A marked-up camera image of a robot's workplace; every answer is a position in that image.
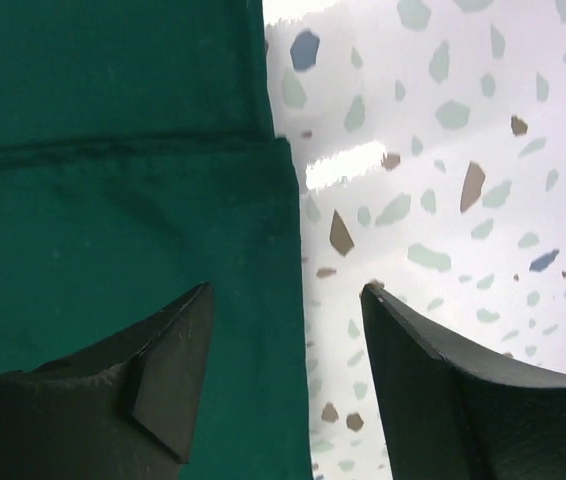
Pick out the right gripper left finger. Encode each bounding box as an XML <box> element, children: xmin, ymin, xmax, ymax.
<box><xmin>0</xmin><ymin>283</ymin><xmax>214</xmax><ymax>480</ymax></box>

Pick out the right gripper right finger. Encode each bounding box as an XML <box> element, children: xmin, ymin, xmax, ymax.
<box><xmin>361</xmin><ymin>284</ymin><xmax>566</xmax><ymax>479</ymax></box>

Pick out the dark green surgical cloth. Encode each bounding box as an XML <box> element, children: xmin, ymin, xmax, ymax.
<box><xmin>0</xmin><ymin>1</ymin><xmax>312</xmax><ymax>479</ymax></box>

